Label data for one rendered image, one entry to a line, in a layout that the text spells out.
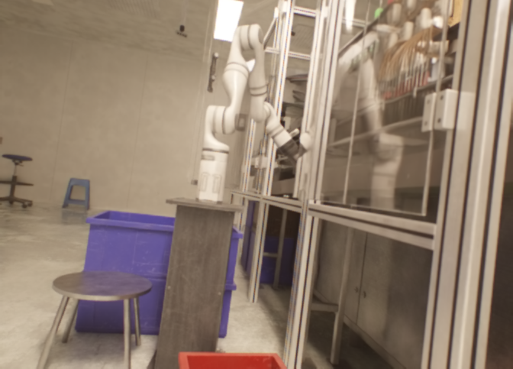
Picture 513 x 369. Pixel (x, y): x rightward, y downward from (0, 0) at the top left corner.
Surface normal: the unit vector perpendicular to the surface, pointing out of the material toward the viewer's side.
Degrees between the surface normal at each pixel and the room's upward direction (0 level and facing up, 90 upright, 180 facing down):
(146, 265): 90
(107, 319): 90
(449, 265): 90
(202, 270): 90
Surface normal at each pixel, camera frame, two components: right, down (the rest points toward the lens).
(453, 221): -0.98, -0.13
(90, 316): 0.20, 0.00
